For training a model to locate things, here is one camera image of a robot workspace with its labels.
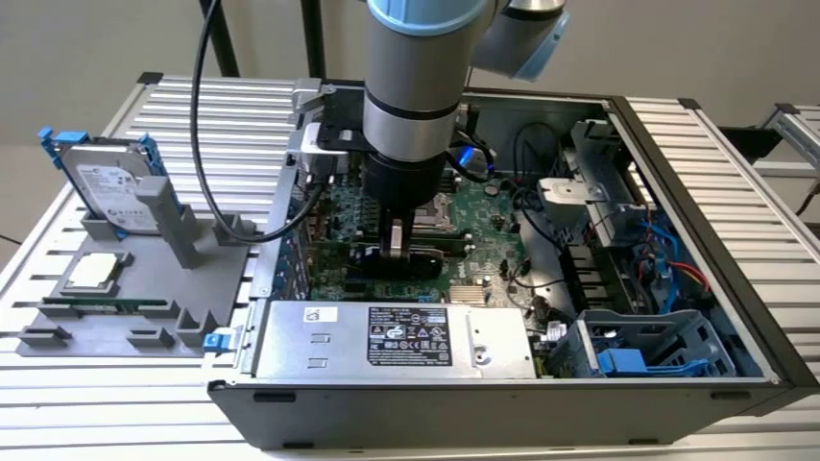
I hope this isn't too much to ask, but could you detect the black graphics card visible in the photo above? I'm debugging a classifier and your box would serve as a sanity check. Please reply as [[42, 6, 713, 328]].
[[305, 238, 449, 282]]

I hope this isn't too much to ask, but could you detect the CPU socket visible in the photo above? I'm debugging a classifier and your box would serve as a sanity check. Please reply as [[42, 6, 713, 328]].
[[412, 191, 453, 227]]

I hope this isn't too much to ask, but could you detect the green motherboard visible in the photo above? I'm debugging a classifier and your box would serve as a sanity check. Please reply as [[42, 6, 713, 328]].
[[306, 167, 533, 304]]

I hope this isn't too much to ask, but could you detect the copper chipset heat sink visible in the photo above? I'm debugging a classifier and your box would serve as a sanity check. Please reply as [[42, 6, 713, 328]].
[[446, 286, 492, 306]]

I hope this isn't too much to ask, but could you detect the silver metal drive cage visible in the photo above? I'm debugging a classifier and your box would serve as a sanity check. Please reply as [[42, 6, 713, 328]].
[[536, 117, 656, 247]]

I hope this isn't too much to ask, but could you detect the black stand pole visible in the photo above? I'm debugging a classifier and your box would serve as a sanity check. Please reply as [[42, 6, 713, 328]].
[[198, 0, 242, 78], [300, 0, 329, 81]]

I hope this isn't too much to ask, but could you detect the silver power supply unit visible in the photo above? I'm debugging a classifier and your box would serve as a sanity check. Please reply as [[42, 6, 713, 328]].
[[252, 300, 540, 380]]

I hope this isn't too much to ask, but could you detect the grey parts rack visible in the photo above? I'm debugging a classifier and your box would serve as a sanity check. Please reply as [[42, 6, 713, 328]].
[[16, 175, 268, 359]]

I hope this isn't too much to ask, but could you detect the blue case latch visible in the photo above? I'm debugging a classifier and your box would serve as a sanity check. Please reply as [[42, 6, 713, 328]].
[[201, 328, 236, 356]]

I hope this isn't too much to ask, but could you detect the hard disk in blue carrier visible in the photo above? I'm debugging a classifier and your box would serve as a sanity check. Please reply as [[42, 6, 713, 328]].
[[37, 127, 165, 241]]

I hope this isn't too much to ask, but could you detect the black open PC case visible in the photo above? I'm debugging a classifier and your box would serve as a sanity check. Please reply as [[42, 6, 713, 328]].
[[205, 79, 820, 452]]

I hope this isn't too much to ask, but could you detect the silver CPU chip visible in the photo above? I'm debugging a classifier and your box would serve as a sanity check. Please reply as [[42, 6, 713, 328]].
[[62, 253, 122, 289]]

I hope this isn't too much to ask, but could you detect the green loose RAM stick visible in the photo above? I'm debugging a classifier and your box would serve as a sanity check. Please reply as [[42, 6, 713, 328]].
[[41, 296, 170, 314]]

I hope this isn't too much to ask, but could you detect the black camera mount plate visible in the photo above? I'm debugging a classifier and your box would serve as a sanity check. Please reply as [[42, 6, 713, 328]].
[[312, 89, 374, 156]]

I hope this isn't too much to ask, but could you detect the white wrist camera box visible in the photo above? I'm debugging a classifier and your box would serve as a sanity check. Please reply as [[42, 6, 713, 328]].
[[285, 123, 352, 171]]

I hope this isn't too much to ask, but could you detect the black looped wire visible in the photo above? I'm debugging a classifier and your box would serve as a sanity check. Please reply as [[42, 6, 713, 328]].
[[510, 122, 566, 189]]

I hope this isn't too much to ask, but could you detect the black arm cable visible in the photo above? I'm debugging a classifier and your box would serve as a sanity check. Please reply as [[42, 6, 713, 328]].
[[190, 0, 336, 244]]

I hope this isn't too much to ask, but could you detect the blue wire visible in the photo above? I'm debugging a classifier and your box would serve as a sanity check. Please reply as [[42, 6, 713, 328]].
[[638, 218, 692, 313]]

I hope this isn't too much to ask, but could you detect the red wire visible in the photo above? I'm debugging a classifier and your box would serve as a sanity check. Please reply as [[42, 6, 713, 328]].
[[669, 261, 712, 292]]

